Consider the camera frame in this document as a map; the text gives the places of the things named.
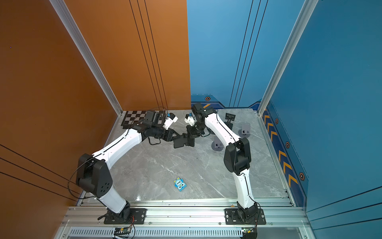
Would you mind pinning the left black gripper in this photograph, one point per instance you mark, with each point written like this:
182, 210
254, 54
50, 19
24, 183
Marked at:
169, 136

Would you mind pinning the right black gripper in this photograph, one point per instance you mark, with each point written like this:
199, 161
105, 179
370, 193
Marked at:
191, 133

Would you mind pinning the grey round stand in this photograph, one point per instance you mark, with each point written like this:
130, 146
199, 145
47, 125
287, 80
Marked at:
217, 145
245, 130

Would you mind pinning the black folding phone stand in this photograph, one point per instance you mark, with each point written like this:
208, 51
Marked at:
229, 119

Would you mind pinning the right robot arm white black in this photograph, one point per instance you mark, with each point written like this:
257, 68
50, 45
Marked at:
237, 157

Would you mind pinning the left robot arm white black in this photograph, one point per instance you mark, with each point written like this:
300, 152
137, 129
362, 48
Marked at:
93, 173

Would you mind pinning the black white chessboard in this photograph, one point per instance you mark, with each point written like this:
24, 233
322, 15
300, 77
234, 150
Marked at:
134, 117

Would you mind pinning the left green circuit board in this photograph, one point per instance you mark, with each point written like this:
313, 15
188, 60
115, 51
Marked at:
122, 233

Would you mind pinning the right circuit board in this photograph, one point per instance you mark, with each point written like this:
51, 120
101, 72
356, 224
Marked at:
249, 233

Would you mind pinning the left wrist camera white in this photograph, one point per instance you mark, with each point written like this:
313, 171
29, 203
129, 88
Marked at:
169, 120

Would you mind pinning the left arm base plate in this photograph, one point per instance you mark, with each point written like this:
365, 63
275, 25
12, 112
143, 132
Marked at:
135, 215

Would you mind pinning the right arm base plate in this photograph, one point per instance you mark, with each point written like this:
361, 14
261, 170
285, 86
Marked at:
234, 216

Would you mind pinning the aluminium front rail frame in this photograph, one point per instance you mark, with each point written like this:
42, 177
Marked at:
189, 219

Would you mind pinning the left aluminium corner post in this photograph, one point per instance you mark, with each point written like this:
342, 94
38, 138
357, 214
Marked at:
72, 28

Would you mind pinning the aluminium corner post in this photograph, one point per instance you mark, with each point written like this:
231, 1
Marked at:
72, 28
293, 39

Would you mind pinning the right aluminium corner post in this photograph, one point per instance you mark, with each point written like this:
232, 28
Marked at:
293, 39

